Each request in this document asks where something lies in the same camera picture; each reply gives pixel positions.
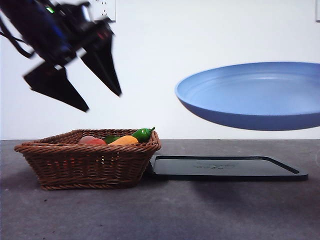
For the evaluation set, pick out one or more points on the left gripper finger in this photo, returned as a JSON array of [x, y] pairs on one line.
[[55, 85], [102, 65]]

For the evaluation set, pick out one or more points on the yellow-orange corn cob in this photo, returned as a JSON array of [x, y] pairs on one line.
[[127, 140]]

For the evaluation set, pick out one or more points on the blue round plate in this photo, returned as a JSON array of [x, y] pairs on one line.
[[250, 100]]

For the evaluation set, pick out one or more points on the brown woven wicker basket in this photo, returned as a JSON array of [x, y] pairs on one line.
[[87, 165]]

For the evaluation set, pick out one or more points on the orange-red carrot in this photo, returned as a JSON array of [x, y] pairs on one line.
[[97, 142]]

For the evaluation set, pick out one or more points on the green leafy vegetable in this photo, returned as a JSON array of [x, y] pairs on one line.
[[111, 138]]

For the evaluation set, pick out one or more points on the green chili pepper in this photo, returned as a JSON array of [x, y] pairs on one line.
[[142, 135]]

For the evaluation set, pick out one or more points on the black rectangular tray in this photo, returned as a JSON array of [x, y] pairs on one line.
[[225, 172]]

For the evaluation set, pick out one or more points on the pale grey left wrist camera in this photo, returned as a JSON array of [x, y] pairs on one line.
[[86, 12]]

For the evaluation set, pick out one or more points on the white wall socket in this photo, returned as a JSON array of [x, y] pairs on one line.
[[107, 10]]

